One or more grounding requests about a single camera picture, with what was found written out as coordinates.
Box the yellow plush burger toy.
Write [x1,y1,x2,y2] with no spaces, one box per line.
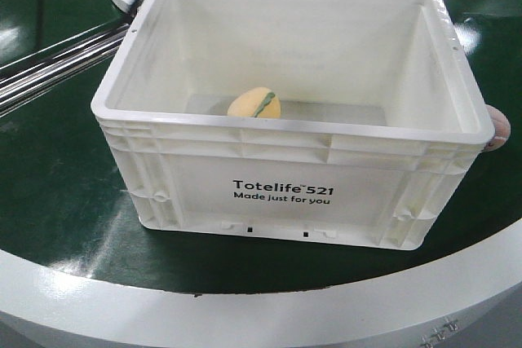
[227,87,281,118]

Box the white plastic tote crate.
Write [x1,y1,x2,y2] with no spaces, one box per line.
[91,0,494,250]

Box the white turntable outer rim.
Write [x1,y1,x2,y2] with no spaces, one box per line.
[1,222,521,347]

